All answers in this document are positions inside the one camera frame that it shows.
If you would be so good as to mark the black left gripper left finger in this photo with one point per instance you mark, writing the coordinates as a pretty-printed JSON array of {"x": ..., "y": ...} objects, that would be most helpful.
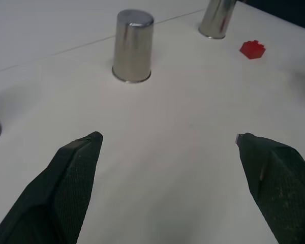
[{"x": 66, "y": 188}]

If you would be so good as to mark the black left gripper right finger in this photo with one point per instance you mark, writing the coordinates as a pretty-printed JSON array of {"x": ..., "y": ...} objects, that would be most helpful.
[{"x": 277, "y": 183}]

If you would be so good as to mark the red toy brick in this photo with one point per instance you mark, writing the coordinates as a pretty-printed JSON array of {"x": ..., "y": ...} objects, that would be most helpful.
[{"x": 252, "y": 49}]

